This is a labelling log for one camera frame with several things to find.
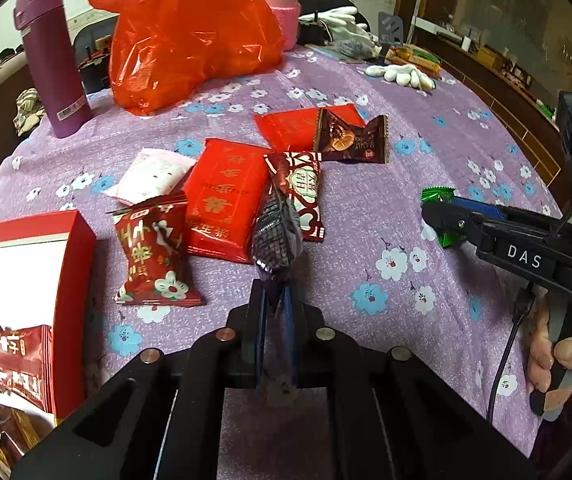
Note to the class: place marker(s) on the yellow green packet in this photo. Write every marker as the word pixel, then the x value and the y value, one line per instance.
pixel 418 57

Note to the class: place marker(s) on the purple thermos bottle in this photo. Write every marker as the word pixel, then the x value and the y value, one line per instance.
pixel 53 70

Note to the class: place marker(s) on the wooden cabinet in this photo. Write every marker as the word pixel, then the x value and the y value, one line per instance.
pixel 506 35

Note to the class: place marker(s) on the person's right hand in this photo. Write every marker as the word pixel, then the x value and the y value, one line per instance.
pixel 538 360

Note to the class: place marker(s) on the patterned cloth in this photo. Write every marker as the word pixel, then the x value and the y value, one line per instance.
pixel 27 110

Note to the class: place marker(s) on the red flower-print snack packet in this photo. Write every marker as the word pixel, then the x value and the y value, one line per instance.
pixel 153 255

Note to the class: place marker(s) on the red gift box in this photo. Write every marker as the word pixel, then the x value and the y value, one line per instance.
pixel 73 280

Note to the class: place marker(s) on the dark red white snack packet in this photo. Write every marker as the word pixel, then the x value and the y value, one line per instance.
pixel 308 195

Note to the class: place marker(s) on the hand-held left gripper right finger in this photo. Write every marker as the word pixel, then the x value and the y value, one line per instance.
pixel 291 347

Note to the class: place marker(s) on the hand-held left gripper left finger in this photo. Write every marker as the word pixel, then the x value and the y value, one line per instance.
pixel 261 340

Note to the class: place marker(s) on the green candy wrapper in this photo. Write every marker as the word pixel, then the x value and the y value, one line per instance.
pixel 436 194

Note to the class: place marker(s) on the dark checkered snack packet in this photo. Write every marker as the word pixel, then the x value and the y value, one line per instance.
pixel 276 230

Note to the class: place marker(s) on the white work gloves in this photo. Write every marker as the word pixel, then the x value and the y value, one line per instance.
pixel 341 22

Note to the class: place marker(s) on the pink bottle with knitted sleeve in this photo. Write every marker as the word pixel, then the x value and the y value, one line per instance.
pixel 281 10

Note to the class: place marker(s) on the dark chair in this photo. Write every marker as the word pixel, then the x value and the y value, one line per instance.
pixel 93 55

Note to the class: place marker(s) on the purple floral tablecloth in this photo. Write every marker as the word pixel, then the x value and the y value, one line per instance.
pixel 406 170

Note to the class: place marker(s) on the white pink snack packet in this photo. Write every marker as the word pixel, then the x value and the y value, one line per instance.
pixel 151 177

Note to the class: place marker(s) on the red gold-print snack packet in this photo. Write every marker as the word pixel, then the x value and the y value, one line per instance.
pixel 223 200
pixel 286 127

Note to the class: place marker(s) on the brown chocolate snack packet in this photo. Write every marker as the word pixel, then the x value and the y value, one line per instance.
pixel 351 140

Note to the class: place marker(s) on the grey plastic stand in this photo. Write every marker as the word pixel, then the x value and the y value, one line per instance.
pixel 392 27

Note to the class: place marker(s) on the brown boxed snack packet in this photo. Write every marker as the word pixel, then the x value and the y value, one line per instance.
pixel 11 432

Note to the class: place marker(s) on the dark red boxed snack packet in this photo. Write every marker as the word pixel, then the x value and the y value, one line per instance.
pixel 21 365

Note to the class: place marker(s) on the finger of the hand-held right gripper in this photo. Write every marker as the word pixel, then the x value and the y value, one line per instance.
pixel 448 220
pixel 483 208

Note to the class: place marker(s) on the red plastic bag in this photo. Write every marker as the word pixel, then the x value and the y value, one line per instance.
pixel 191 35

